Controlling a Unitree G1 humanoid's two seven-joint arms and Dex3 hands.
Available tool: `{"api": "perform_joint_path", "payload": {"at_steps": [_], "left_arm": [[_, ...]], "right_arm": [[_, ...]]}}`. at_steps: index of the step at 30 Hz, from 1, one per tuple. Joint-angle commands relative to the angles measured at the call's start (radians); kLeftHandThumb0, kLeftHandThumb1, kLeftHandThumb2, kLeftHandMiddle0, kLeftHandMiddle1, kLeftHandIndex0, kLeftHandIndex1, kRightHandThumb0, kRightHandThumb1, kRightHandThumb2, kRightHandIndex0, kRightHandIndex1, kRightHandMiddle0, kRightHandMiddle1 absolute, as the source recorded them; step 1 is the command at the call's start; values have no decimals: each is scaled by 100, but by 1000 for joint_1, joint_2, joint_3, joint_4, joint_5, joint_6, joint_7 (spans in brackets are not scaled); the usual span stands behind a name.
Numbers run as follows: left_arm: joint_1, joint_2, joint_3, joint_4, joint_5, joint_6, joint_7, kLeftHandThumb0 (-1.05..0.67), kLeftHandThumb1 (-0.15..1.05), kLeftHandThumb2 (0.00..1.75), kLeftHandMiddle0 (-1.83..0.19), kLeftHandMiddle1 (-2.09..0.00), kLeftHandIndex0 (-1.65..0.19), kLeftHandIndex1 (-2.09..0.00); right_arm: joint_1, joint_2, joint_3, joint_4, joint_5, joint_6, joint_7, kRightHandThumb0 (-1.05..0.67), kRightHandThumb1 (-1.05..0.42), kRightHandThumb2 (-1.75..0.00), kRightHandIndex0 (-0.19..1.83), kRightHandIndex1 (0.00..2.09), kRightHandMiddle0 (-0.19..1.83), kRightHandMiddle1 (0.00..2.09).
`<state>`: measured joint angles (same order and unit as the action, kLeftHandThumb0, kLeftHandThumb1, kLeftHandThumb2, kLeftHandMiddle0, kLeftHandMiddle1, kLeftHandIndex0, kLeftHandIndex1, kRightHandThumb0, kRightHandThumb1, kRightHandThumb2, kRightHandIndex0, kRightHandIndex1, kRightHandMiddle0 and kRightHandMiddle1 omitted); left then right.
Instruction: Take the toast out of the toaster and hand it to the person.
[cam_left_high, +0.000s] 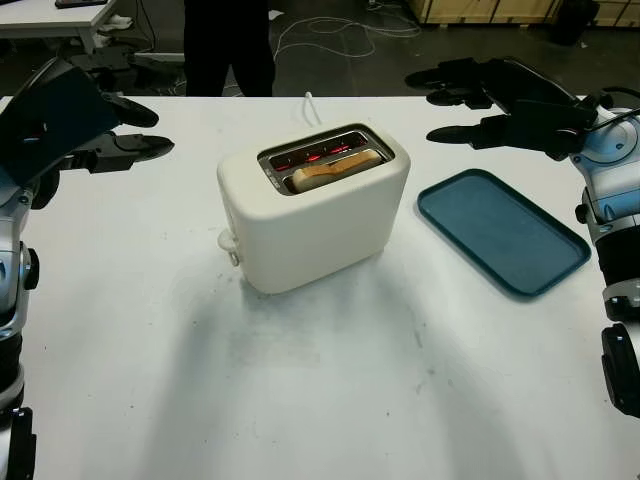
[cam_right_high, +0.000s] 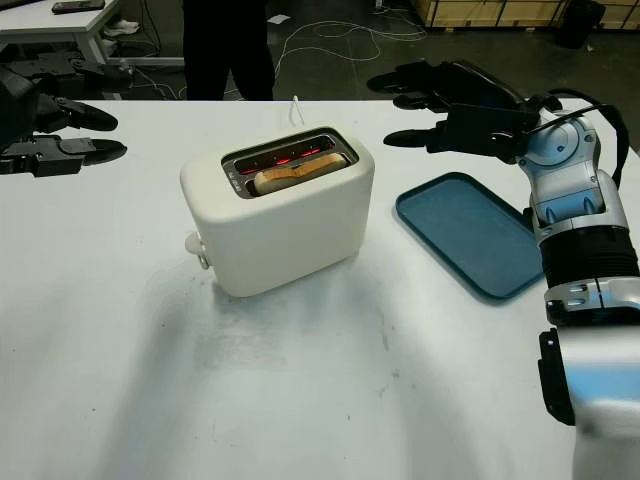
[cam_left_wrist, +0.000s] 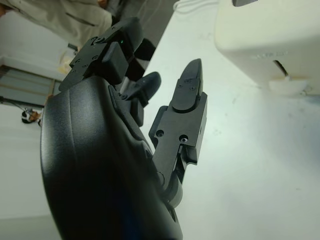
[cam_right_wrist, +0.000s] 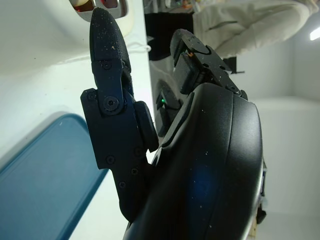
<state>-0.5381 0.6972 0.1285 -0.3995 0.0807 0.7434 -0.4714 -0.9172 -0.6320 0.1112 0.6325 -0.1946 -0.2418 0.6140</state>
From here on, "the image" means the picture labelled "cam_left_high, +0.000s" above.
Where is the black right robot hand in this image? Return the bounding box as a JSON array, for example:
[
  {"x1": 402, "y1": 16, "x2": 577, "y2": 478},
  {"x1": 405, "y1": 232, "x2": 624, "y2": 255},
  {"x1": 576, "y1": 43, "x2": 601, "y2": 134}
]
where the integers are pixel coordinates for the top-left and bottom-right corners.
[{"x1": 404, "y1": 57, "x2": 584, "y2": 150}]

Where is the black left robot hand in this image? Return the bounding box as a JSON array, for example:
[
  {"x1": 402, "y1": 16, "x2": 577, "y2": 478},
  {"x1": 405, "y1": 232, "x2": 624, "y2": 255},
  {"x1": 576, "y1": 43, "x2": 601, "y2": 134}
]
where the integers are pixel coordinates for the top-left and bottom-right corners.
[{"x1": 10, "y1": 51, "x2": 175, "y2": 211}]

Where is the slice of toast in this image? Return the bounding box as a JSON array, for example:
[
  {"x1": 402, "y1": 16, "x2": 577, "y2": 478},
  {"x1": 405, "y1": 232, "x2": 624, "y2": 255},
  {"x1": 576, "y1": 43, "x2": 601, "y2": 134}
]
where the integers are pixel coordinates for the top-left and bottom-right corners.
[{"x1": 291, "y1": 151, "x2": 382, "y2": 195}]

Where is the person in black trousers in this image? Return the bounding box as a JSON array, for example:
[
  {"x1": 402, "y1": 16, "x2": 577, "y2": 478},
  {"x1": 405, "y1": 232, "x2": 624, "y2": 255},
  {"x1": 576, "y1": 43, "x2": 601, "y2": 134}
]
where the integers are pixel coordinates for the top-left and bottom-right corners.
[{"x1": 183, "y1": 0, "x2": 276, "y2": 97}]

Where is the white two-slot toaster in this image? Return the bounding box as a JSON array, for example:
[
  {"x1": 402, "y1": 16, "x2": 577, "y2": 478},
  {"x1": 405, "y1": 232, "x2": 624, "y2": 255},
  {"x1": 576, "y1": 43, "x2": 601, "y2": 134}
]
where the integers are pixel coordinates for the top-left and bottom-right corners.
[{"x1": 216, "y1": 121, "x2": 412, "y2": 295}]

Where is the wooden crate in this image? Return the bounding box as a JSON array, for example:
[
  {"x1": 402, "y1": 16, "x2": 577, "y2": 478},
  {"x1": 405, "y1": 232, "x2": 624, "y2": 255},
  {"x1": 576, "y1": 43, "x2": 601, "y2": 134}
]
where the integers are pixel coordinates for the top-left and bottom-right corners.
[{"x1": 407, "y1": 0, "x2": 566, "y2": 25}]

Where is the white sneaker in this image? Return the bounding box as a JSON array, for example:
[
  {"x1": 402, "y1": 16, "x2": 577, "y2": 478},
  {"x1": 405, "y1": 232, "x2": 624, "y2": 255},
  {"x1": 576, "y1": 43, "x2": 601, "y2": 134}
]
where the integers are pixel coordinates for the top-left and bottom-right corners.
[{"x1": 97, "y1": 12, "x2": 134, "y2": 46}]

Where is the teal rectangular tray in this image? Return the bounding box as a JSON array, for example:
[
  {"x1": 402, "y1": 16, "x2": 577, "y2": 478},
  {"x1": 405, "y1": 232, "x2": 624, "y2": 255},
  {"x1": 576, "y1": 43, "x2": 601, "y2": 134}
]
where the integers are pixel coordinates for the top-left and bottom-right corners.
[{"x1": 417, "y1": 168, "x2": 593, "y2": 301}]

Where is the white desk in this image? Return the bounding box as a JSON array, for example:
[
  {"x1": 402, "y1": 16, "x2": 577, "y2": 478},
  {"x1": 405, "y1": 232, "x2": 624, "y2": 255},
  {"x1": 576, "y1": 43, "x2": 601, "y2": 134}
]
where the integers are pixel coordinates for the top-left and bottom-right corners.
[{"x1": 0, "y1": 0, "x2": 186, "y2": 64}]

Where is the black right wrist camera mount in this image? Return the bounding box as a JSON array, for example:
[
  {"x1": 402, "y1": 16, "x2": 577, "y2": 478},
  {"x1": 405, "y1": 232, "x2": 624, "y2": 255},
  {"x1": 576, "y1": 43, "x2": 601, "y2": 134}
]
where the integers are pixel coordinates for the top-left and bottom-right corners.
[{"x1": 544, "y1": 99, "x2": 599, "y2": 162}]

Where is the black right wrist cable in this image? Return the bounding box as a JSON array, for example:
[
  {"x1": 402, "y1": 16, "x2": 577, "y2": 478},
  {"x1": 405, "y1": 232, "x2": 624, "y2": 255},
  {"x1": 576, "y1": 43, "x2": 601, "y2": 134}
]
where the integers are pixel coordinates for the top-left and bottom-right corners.
[{"x1": 582, "y1": 87, "x2": 640, "y2": 131}]

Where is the white cable on floor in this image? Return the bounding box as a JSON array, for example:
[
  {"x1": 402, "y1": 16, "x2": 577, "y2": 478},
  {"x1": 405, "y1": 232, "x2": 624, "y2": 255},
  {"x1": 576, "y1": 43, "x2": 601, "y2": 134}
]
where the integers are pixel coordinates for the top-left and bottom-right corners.
[{"x1": 272, "y1": 7, "x2": 424, "y2": 59}]

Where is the white toaster power cord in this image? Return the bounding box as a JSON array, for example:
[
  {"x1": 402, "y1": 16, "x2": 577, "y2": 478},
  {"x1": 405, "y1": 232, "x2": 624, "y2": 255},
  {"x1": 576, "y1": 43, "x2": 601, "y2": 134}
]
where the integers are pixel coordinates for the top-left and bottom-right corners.
[{"x1": 298, "y1": 92, "x2": 324, "y2": 129}]

